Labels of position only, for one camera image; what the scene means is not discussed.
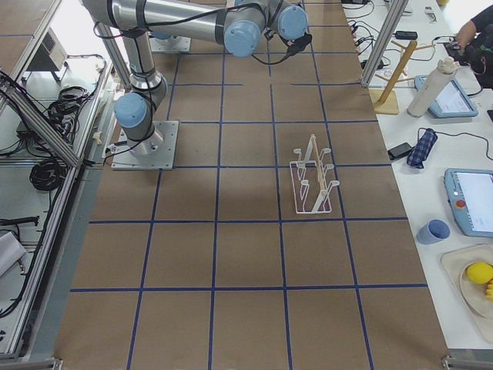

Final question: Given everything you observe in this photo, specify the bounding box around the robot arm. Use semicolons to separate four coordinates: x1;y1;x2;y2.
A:
82;1;311;144

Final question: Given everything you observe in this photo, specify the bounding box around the blue cup on desk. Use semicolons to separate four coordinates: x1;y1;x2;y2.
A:
417;219;451;245

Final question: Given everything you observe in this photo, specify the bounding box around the black power adapter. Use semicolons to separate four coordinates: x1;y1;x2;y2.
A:
387;143;414;161

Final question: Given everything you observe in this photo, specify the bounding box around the wooden mug tree stand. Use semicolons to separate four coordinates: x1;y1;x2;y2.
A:
369;40;433;115

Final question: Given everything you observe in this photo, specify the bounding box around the blue plaid folded umbrella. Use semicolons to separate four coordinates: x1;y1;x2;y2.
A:
407;129;438;170

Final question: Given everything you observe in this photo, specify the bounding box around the blue teach pendant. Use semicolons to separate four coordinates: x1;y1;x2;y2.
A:
444;168;492;237
428;79;478;119

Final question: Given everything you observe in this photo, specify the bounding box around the yellow lemon toy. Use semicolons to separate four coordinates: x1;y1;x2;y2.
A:
465;262;493;284

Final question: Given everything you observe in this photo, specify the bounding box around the beige tray on desk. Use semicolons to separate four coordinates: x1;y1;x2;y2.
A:
441;244;492;344

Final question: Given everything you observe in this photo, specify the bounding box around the white wire cup rack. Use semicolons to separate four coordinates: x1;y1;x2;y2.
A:
289;133;340;215

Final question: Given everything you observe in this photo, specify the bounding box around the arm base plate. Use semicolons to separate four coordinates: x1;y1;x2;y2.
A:
111;121;179;170
149;36;191;54

